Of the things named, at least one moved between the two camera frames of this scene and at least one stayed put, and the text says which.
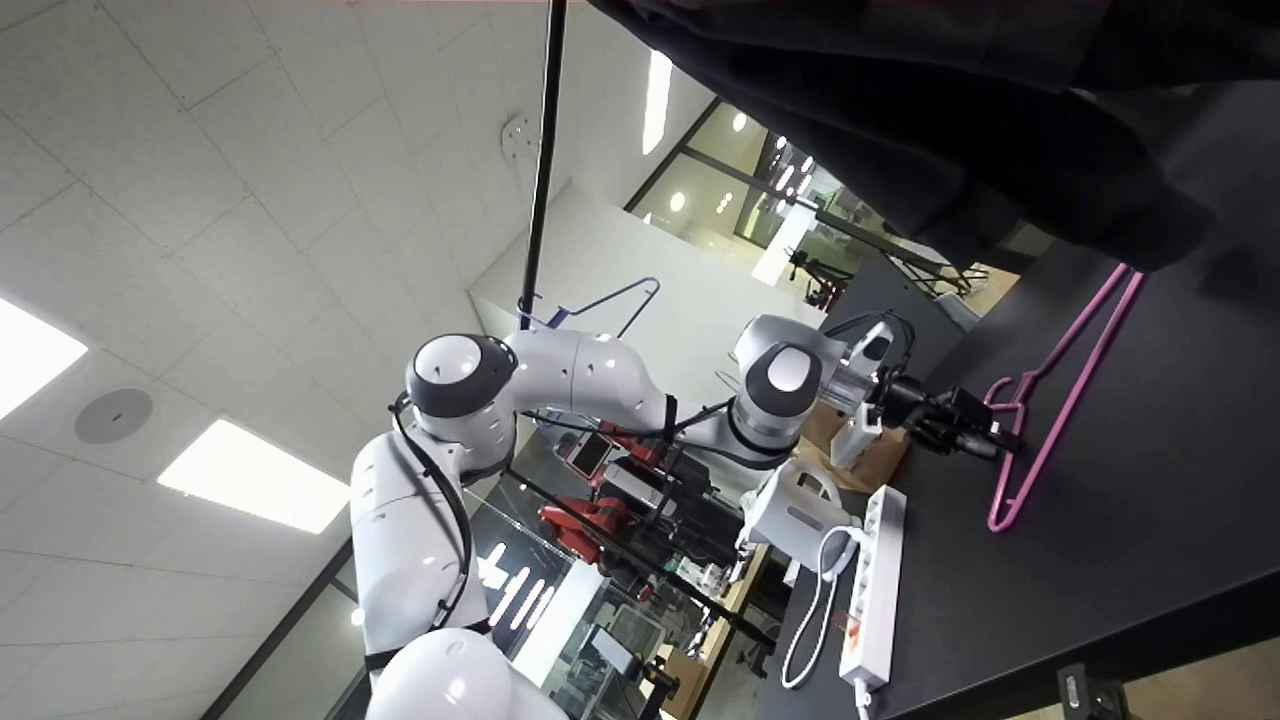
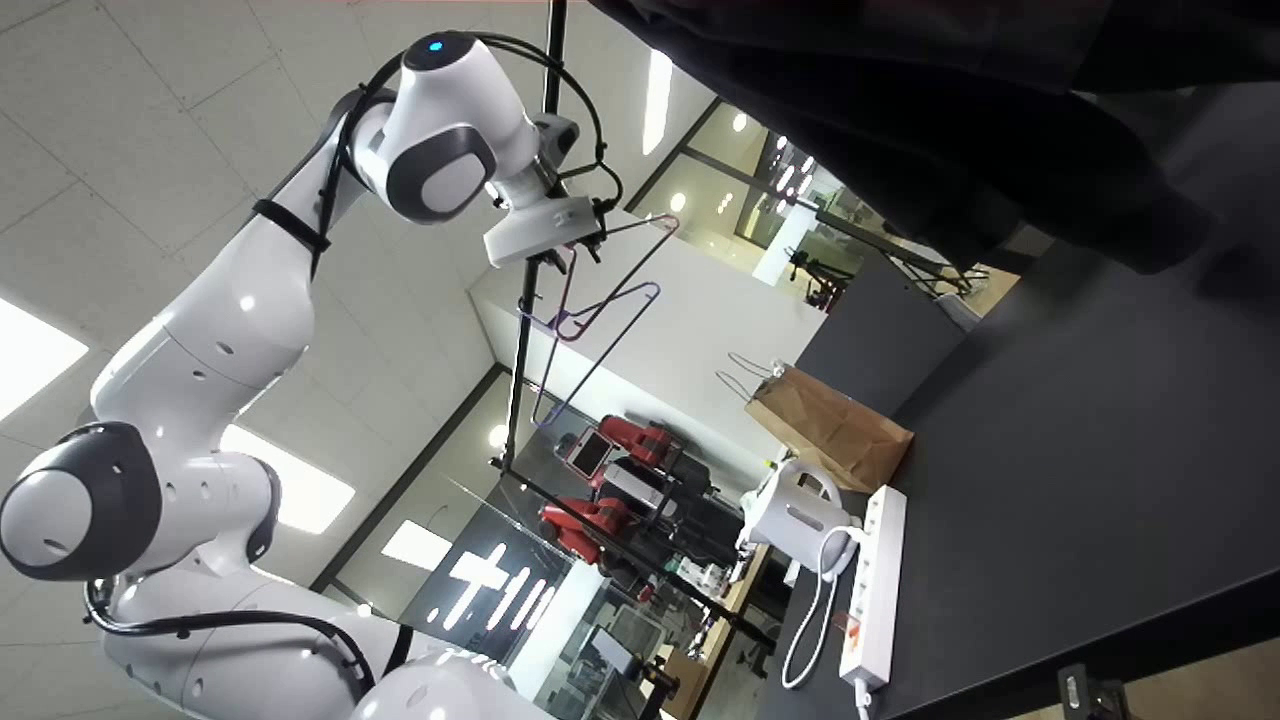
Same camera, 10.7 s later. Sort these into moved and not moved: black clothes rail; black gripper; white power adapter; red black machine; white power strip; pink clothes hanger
Moved: pink clothes hanger; black gripper
Not moved: red black machine; black clothes rail; white power strip; white power adapter
